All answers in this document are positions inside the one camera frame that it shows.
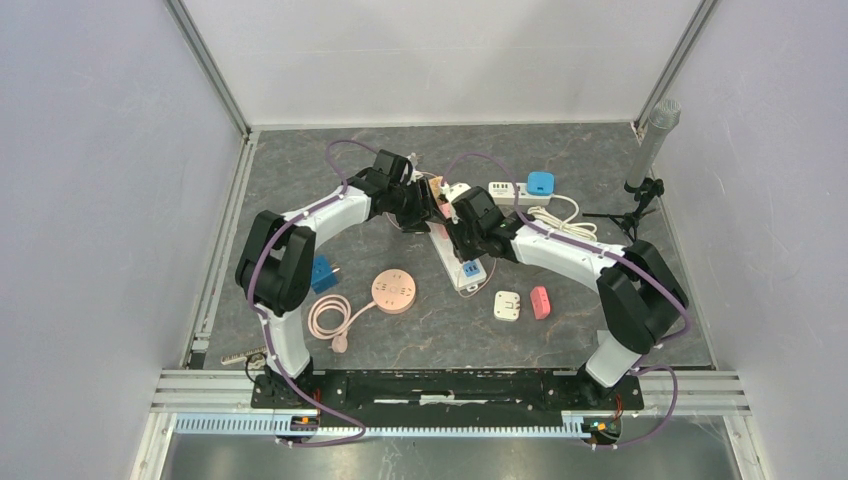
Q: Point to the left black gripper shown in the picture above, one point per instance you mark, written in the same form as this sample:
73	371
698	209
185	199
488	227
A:
423	210

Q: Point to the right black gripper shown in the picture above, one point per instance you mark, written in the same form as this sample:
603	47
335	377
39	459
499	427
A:
455	225

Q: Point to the beige cube adapter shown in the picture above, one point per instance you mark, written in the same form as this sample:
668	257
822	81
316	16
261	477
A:
435	184

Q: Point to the white power strip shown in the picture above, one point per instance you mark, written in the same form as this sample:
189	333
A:
505	194
467	277

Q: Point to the white usb charger plug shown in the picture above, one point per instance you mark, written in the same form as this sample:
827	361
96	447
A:
506	306

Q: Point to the pink round socket base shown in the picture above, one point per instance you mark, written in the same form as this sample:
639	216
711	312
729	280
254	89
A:
393	291

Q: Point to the pink plug adapter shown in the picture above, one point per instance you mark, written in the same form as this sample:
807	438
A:
540	303

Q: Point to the blue cube socket adapter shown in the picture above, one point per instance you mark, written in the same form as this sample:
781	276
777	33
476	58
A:
323	275

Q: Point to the pink cube adapter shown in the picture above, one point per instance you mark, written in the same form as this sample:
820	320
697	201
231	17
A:
446	210

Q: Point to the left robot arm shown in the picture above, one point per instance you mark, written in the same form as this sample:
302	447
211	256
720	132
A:
275	266

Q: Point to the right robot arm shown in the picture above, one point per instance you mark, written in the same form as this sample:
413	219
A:
640	297

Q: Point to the light blue square plug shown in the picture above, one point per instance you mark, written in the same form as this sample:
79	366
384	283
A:
540	183

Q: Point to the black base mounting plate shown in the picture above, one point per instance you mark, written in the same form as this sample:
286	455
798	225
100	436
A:
524	397

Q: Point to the grey microphone on stand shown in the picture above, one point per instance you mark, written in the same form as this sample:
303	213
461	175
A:
662	119

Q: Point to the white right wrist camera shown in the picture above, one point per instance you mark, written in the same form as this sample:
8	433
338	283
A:
451	192

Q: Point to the light blue cable duct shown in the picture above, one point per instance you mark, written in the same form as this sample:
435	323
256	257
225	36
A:
282	425

